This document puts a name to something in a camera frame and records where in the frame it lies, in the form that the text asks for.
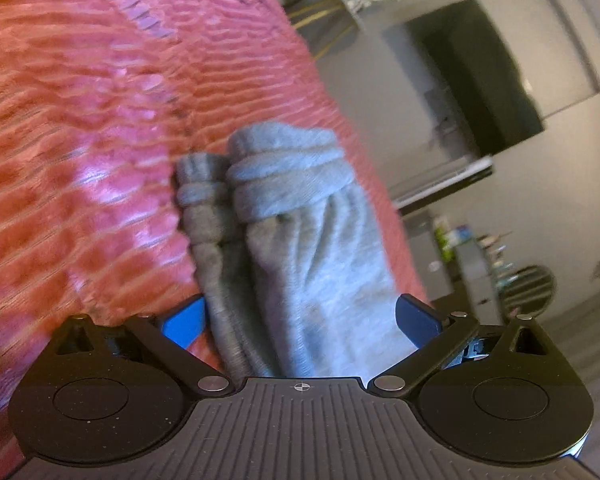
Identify group of cosmetic bottles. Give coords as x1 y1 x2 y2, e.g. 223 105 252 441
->
479 231 518 283

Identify grey vanity desk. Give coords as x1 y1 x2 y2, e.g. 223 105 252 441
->
457 240 508 316

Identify wall-mounted black television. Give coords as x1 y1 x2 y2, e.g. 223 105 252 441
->
404 0 547 160

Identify wall power socket strip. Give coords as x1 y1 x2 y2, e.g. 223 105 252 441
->
424 86 462 135

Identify wooden-legged round side table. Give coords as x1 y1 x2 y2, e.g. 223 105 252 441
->
289 0 361 63

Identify pink ribbed bedspread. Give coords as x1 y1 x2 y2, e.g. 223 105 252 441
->
0 0 431 480

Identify grey nightstand with drawers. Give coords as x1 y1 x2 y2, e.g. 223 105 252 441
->
402 209 462 306

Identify grey socks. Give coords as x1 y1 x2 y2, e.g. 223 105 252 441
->
174 122 422 379

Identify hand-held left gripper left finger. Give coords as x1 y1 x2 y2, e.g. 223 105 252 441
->
55 295 236 395

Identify green item on nightstand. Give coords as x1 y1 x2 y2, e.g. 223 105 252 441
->
431 216 455 262

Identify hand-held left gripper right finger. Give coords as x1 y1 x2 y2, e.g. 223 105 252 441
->
370 294 548 395

